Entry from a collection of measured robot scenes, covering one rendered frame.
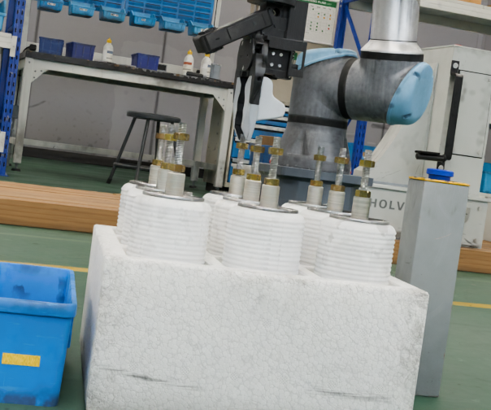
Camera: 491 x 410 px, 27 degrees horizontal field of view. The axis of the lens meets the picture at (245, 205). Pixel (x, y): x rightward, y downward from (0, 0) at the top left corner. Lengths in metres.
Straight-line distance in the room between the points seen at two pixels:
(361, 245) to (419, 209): 0.26
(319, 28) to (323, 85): 6.03
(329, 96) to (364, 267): 0.71
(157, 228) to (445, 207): 0.48
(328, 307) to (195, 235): 0.18
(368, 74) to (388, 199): 1.76
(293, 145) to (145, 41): 7.95
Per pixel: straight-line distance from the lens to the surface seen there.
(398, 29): 1.88
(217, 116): 7.27
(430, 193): 1.48
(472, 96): 3.82
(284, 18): 1.50
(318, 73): 1.92
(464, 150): 3.81
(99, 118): 9.73
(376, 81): 1.87
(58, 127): 9.67
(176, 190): 1.23
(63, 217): 3.21
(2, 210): 3.18
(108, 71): 6.69
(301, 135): 1.92
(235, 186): 1.48
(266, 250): 1.22
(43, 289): 1.47
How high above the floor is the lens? 0.32
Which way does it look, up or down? 3 degrees down
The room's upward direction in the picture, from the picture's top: 8 degrees clockwise
